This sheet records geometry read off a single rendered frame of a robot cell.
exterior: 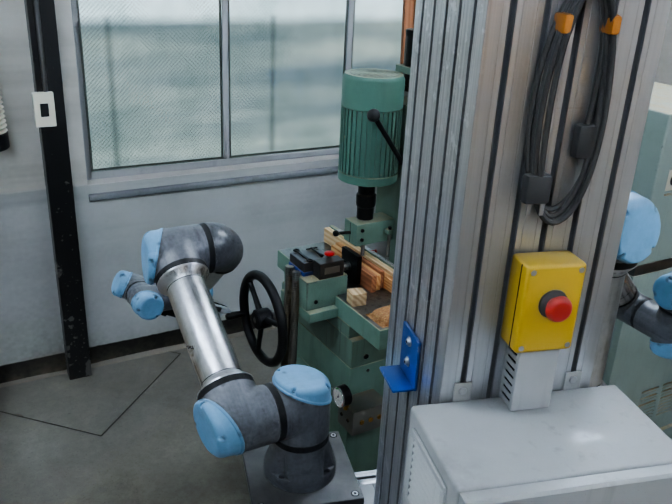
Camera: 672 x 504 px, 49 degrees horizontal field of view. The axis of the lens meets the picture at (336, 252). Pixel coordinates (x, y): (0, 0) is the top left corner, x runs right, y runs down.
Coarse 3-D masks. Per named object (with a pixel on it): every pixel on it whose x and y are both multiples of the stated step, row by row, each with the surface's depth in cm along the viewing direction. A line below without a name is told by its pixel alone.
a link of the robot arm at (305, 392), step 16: (288, 368) 147; (304, 368) 148; (272, 384) 143; (288, 384) 141; (304, 384) 142; (320, 384) 143; (288, 400) 141; (304, 400) 140; (320, 400) 142; (288, 416) 140; (304, 416) 141; (320, 416) 144; (288, 432) 141; (304, 432) 143; (320, 432) 145
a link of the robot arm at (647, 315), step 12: (648, 300) 159; (636, 312) 158; (648, 312) 156; (660, 312) 153; (636, 324) 159; (648, 324) 156; (660, 324) 153; (648, 336) 158; (660, 336) 153; (660, 348) 154
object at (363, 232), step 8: (376, 216) 224; (384, 216) 224; (352, 224) 218; (360, 224) 217; (368, 224) 218; (376, 224) 220; (384, 224) 222; (392, 224) 223; (352, 232) 219; (360, 232) 218; (368, 232) 219; (376, 232) 221; (352, 240) 220; (360, 240) 218; (368, 240) 220; (376, 240) 222; (384, 240) 224
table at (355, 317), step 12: (288, 252) 238; (348, 288) 215; (336, 300) 211; (372, 300) 209; (384, 300) 209; (300, 312) 211; (312, 312) 207; (324, 312) 208; (336, 312) 211; (348, 312) 206; (360, 312) 202; (348, 324) 207; (360, 324) 201; (372, 324) 196; (372, 336) 197; (384, 336) 194; (384, 348) 196
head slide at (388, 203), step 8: (400, 144) 214; (400, 152) 214; (400, 168) 216; (400, 176) 216; (392, 184) 220; (400, 184) 217; (384, 192) 225; (392, 192) 221; (376, 200) 229; (384, 200) 226; (392, 200) 222; (376, 208) 230; (384, 208) 226; (392, 208) 223; (392, 216) 223
